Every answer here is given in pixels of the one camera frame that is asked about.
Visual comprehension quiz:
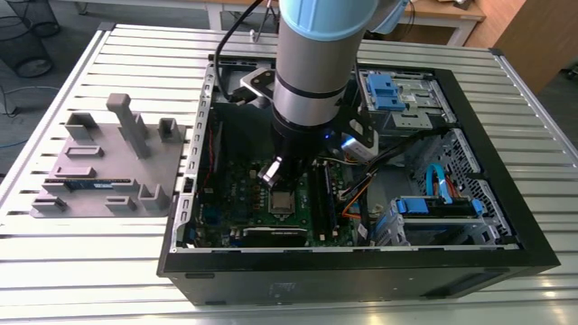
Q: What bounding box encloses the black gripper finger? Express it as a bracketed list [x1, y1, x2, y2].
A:
[272, 161, 312, 195]
[255, 158, 286, 188]

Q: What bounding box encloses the silver CPU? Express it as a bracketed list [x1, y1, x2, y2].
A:
[271, 192, 295, 209]

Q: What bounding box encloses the metal socket cover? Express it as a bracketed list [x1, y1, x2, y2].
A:
[268, 189, 298, 215]

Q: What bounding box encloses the green motherboard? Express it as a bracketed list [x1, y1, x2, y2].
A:
[194, 157, 358, 248]

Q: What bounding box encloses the black graphics card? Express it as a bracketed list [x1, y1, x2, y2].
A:
[240, 225, 308, 248]

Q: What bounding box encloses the grey power supply unit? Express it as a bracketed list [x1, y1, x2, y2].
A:
[211, 70, 278, 118]

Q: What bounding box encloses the empty light blue carrier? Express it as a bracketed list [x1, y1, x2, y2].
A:
[370, 213, 390, 245]

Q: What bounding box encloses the blue plastic drive latch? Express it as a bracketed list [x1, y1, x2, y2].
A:
[367, 73, 399, 97]
[372, 94, 406, 111]

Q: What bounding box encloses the grey metal drive cage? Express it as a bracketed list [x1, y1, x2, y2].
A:
[351, 71, 458, 150]

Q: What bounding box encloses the hard disk in blue carrier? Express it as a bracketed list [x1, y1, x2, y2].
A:
[393, 197, 483, 220]

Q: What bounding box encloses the black PC case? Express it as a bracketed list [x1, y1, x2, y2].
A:
[155, 53, 561, 307]

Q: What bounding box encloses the grey parts rack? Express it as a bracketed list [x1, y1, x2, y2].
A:
[29, 93, 194, 219]

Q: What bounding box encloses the RAM stick with blue label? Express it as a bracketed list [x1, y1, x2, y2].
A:
[44, 178, 132, 191]

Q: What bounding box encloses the perforated metal disk bay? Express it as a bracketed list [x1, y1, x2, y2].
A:
[370, 195, 518, 247]

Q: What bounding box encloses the wooden cabinet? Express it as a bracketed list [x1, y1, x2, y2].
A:
[494, 0, 578, 94]

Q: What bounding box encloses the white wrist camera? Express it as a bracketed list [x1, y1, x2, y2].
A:
[339, 118, 382, 160]

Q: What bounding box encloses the orange wire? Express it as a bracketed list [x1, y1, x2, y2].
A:
[340, 188, 367, 219]

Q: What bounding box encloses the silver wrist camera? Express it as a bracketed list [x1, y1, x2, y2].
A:
[239, 66, 278, 110]

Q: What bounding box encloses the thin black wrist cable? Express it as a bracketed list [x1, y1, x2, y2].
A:
[354, 66, 367, 111]

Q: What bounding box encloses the black cable bundle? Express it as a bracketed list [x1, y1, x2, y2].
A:
[338, 127, 453, 199]

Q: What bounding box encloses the thick black wrist cable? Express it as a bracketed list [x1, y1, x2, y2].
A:
[214, 0, 266, 106]

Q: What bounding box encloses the blue SATA cable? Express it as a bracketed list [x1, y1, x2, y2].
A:
[425, 162, 455, 205]

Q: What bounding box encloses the wooden desk white frame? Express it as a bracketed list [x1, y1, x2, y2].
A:
[207, 0, 487, 47]

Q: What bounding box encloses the large wire mesh bin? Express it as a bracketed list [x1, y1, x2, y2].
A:
[0, 16, 53, 79]

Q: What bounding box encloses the small wire mesh bin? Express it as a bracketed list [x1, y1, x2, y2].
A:
[27, 0, 60, 37]

